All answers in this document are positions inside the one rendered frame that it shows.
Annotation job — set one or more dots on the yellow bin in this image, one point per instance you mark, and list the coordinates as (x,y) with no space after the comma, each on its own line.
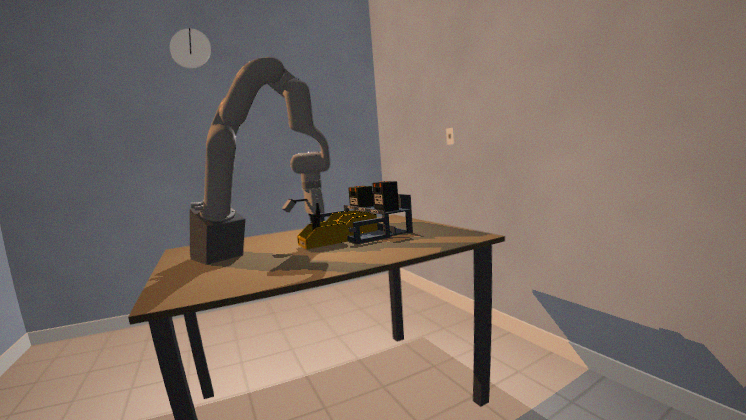
(349,219)
(336,216)
(329,233)

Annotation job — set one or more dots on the grey slanted shelf rack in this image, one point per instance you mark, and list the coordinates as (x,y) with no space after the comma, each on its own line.
(384,230)

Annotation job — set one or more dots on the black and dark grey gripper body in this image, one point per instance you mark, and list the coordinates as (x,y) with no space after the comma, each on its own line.
(313,196)

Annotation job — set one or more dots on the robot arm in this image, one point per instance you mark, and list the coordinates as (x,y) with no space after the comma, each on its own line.
(221,144)

